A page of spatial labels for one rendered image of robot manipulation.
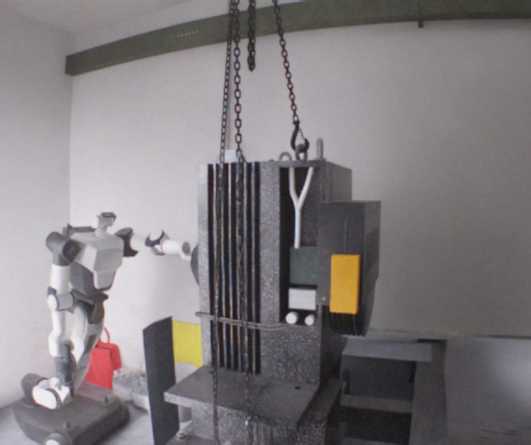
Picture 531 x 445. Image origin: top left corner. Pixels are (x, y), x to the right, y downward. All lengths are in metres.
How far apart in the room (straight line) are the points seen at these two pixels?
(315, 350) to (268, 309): 0.20
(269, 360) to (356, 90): 1.65
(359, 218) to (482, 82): 1.53
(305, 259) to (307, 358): 0.32
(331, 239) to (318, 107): 1.45
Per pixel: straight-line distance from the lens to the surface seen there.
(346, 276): 1.12
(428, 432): 1.60
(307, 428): 1.31
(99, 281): 2.13
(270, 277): 1.29
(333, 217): 1.13
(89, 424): 2.59
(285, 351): 1.34
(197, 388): 1.34
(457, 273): 2.41
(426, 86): 2.44
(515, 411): 2.69
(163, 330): 1.54
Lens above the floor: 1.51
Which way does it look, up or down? 4 degrees down
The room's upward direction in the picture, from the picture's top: straight up
